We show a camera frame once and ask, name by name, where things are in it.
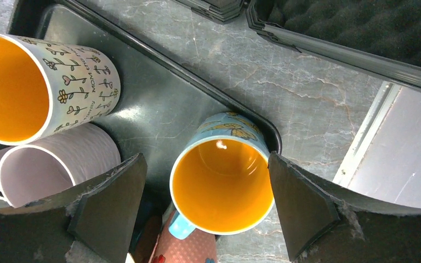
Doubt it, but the light lilac mug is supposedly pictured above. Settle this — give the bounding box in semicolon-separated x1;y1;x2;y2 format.
0;123;121;208

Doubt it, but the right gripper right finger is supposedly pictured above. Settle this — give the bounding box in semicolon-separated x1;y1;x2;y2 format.
268;153;421;262

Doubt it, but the black poker chip case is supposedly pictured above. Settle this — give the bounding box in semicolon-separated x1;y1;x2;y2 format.
183;0;421;88

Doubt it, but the floral mug yellow inside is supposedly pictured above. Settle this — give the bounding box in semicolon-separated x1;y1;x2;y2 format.
0;34;122;146

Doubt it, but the pink dotted white mug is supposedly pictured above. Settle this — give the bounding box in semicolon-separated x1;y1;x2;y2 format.
149;213;218;263

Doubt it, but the blue butterfly mug yellow inside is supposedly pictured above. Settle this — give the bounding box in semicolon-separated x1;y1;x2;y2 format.
169;112;274;239

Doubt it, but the black tray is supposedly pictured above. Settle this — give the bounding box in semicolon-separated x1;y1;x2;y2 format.
7;1;282;203

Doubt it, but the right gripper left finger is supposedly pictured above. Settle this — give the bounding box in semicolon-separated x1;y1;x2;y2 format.
0;153;147;262

